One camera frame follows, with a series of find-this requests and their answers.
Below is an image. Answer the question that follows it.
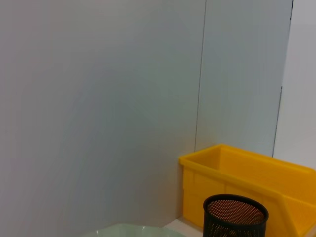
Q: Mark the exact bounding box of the translucent green fruit plate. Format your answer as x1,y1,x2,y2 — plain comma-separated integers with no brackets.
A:
83,223,191,237

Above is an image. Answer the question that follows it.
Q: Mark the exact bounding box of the black mesh pen holder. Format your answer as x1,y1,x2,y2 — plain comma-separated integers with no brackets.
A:
203,194,269,237

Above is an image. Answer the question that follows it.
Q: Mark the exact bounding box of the yellow plastic bin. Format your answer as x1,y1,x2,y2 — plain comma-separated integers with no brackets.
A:
179,144,316,237

